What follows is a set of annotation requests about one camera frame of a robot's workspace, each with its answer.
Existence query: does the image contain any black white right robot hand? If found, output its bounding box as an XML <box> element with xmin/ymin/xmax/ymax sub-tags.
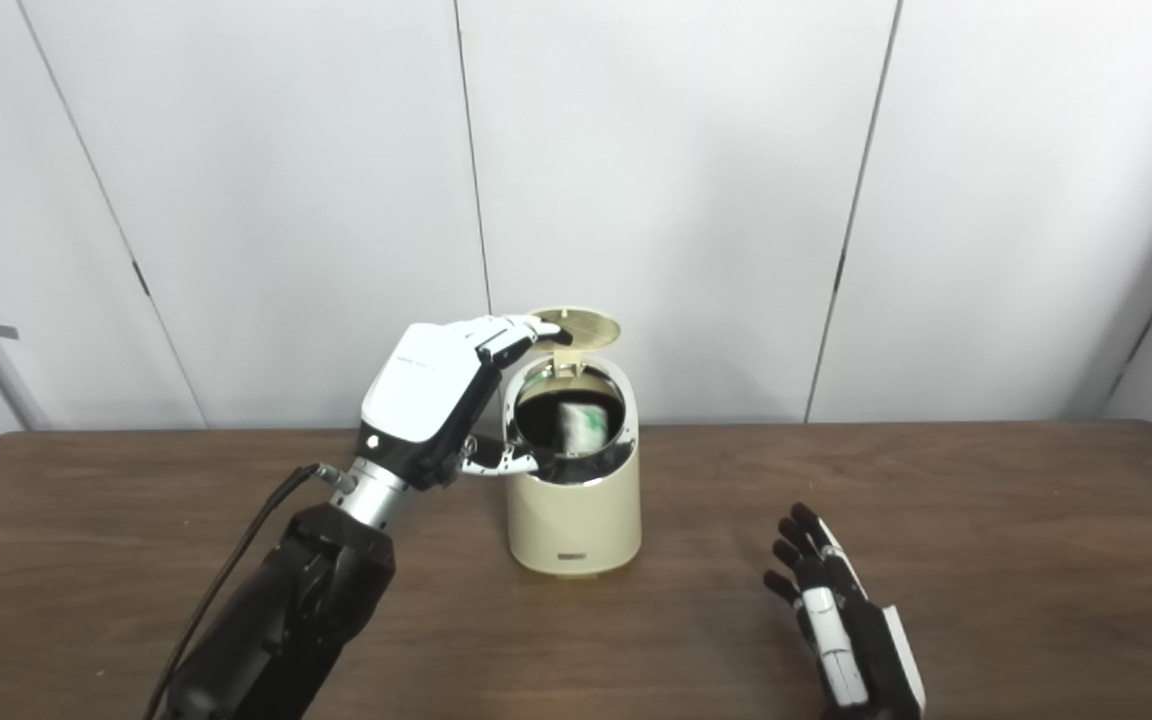
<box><xmin>764</xmin><ymin>503</ymin><xmax>927</xmax><ymax>720</ymax></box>

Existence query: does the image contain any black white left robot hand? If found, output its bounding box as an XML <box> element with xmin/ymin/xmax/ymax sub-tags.
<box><xmin>356</xmin><ymin>314</ymin><xmax>574</xmax><ymax>491</ymax></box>

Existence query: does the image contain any green white milk carton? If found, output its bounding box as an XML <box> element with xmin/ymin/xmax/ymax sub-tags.
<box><xmin>558</xmin><ymin>401</ymin><xmax>605</xmax><ymax>458</ymax></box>

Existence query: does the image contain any cream round bin lid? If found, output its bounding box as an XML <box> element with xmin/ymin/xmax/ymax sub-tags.
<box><xmin>528</xmin><ymin>307</ymin><xmax>623</xmax><ymax>376</ymax></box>

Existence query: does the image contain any cream-colored round bin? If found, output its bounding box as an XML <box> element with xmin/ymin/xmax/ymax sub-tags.
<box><xmin>503</xmin><ymin>355</ymin><xmax>642</xmax><ymax>578</ymax></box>

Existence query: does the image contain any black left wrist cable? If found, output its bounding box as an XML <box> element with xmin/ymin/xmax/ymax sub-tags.
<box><xmin>141</xmin><ymin>462</ymin><xmax>357</xmax><ymax>720</ymax></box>

